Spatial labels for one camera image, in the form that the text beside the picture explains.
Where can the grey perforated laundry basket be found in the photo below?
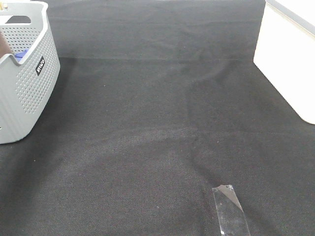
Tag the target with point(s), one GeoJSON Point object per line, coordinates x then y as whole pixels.
{"type": "Point", "coordinates": [25, 85]}

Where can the brown towel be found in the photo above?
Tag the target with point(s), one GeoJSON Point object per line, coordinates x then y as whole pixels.
{"type": "Point", "coordinates": [4, 47]}

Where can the black table cloth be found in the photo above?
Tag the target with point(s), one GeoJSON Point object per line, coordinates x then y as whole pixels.
{"type": "Point", "coordinates": [158, 102]}

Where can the clear tape strip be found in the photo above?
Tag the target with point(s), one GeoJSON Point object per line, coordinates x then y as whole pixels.
{"type": "Point", "coordinates": [231, 217]}

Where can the blue towel in basket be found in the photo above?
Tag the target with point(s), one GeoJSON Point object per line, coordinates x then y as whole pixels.
{"type": "Point", "coordinates": [20, 55]}

